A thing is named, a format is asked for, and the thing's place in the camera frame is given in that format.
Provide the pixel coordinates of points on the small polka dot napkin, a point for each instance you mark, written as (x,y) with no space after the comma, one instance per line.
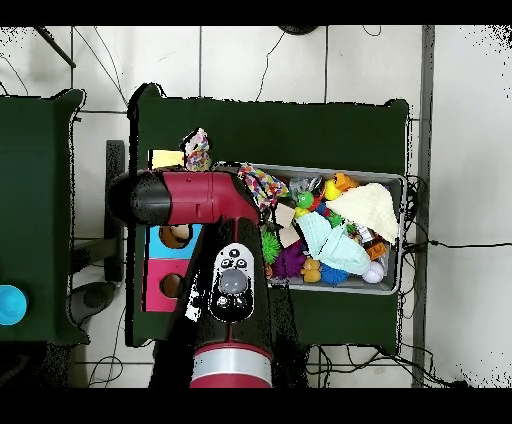
(198,154)

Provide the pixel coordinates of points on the blue plastic cup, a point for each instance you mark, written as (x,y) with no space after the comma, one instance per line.
(12,306)

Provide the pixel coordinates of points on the large polka dot napkin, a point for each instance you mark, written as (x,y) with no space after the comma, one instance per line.
(266,186)

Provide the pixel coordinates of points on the green spiky ball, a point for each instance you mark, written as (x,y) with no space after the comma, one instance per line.
(272,248)

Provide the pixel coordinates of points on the large dark green tablecloth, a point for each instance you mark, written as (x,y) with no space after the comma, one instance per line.
(280,128)

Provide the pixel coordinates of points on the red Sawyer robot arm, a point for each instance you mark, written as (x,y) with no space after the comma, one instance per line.
(192,200)

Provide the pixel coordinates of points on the mint green cloth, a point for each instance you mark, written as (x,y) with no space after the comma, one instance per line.
(340,250)

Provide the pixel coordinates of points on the purple spiky toy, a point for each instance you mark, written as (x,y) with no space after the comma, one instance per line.
(290,262)

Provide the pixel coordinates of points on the wooden box with three holes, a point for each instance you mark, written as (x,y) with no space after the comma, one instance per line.
(154,268)

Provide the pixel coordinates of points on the black stand bar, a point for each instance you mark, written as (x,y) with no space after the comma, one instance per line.
(114,156)

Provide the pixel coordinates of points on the cream knitted cloth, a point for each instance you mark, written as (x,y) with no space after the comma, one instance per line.
(368,208)

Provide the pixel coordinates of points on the shallow clear mesh bin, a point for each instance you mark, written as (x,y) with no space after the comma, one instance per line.
(320,284)

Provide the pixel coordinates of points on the plain wooden cube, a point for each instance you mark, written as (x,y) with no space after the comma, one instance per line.
(286,216)

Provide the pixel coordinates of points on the black metal rod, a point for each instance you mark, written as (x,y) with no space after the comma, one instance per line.
(54,46)

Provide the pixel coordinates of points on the dark green side tablecloth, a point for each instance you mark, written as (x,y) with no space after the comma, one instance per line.
(32,200)

